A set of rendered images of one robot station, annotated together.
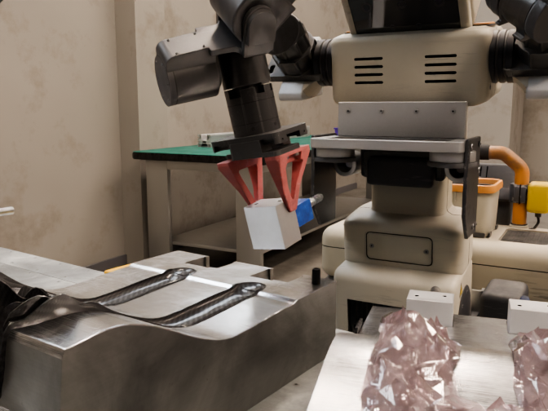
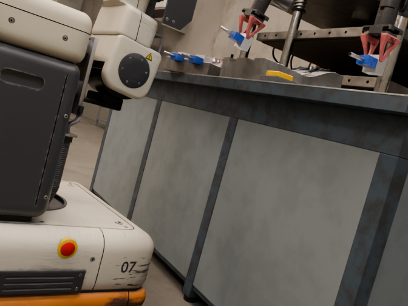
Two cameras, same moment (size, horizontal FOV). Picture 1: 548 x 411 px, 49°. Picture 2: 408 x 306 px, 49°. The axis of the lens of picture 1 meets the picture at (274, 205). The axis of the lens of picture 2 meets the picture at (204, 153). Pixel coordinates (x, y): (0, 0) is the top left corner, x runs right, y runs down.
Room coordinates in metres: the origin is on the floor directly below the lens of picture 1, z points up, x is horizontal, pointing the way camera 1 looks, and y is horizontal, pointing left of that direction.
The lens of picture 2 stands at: (2.26, 0.62, 0.64)
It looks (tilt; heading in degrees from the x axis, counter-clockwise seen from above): 4 degrees down; 203
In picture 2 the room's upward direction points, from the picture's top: 15 degrees clockwise
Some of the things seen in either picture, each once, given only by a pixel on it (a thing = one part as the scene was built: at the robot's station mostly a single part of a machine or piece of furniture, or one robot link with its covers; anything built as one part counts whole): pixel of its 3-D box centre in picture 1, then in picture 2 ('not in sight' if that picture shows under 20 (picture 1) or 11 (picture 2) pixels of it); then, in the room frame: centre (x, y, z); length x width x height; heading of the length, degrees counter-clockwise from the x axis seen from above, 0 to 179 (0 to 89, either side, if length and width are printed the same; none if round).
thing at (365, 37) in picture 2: not in sight; (374, 45); (0.85, 0.46, 0.99); 0.07 x 0.07 x 0.09; 55
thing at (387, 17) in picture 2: not in sight; (384, 22); (0.86, 0.48, 1.06); 0.10 x 0.07 x 0.07; 55
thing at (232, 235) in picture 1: (290, 185); not in sight; (4.71, -0.13, 0.47); 2.61 x 1.04 x 0.94; 152
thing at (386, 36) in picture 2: not in sight; (381, 45); (0.86, 0.49, 0.99); 0.07 x 0.07 x 0.09; 55
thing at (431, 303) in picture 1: (432, 305); (193, 59); (0.69, -0.19, 0.85); 0.13 x 0.05 x 0.05; 162
